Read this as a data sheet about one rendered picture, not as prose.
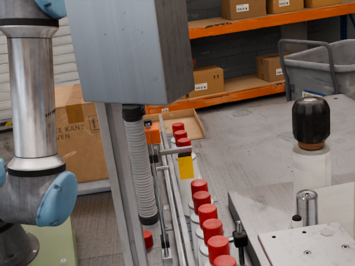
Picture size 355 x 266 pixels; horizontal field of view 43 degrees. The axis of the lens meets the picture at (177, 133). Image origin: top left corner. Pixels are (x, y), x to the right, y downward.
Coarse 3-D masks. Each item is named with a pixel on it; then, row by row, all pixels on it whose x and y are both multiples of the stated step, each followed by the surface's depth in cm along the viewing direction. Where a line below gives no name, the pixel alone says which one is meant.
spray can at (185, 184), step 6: (186, 138) 113; (180, 144) 111; (186, 144) 111; (192, 156) 112; (180, 180) 114; (186, 180) 113; (192, 180) 113; (180, 186) 115; (186, 186) 114; (180, 192) 116; (186, 192) 114; (186, 198) 115; (186, 204) 116; (186, 210) 116; (186, 216) 117
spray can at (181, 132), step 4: (176, 132) 118; (180, 132) 117; (184, 132) 117; (176, 136) 117; (180, 136) 116; (184, 136) 117; (176, 140) 117; (176, 144) 118; (176, 168) 120; (176, 172) 120; (176, 176) 121; (180, 196) 122
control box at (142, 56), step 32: (64, 0) 72; (96, 0) 69; (128, 0) 66; (160, 0) 65; (96, 32) 71; (128, 32) 68; (160, 32) 66; (96, 64) 73; (128, 64) 70; (160, 64) 67; (192, 64) 76; (96, 96) 76; (128, 96) 72; (160, 96) 69
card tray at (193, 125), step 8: (168, 112) 210; (176, 112) 210; (184, 112) 210; (192, 112) 211; (152, 120) 210; (168, 120) 209; (176, 120) 208; (184, 120) 207; (192, 120) 205; (160, 128) 200; (168, 128) 199; (184, 128) 196; (192, 128) 195; (200, 128) 191; (192, 136) 186; (200, 136) 185
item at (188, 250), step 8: (160, 120) 169; (168, 144) 145; (168, 160) 132; (176, 184) 117; (176, 192) 113; (176, 200) 109; (184, 224) 98; (184, 232) 95; (184, 240) 93; (192, 256) 87; (192, 264) 85
